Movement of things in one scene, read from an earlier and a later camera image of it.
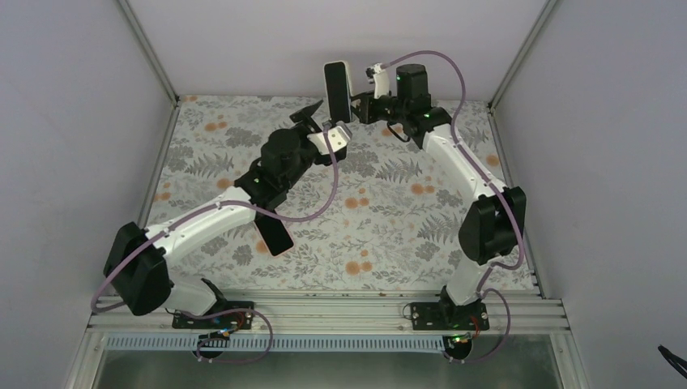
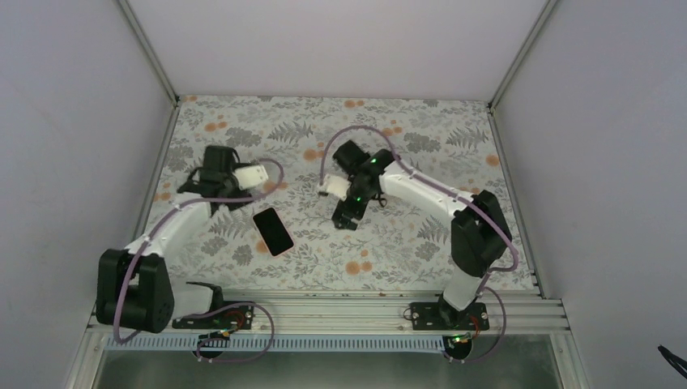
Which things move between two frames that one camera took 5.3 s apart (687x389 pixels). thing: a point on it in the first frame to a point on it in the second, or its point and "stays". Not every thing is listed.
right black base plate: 445,316 stays
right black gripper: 365,113 to 339,216
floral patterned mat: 381,216 stays
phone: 273,234 stays
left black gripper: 305,116 to 236,205
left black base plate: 231,321 stays
